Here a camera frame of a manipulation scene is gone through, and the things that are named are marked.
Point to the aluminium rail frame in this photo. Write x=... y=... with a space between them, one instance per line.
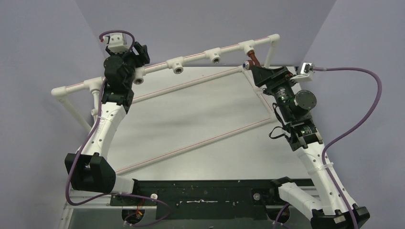
x=98 y=214

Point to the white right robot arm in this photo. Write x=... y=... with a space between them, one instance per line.
x=334 y=208

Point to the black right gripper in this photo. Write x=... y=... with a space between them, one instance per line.
x=272 y=78

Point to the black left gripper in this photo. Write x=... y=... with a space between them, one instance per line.
x=143 y=58

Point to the white pipe frame with tees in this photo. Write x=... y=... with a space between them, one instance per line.
x=207 y=123

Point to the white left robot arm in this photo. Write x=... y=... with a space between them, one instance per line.
x=88 y=169

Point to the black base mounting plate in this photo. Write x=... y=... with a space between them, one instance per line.
x=207 y=199

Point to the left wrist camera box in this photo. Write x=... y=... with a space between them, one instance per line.
x=116 y=43

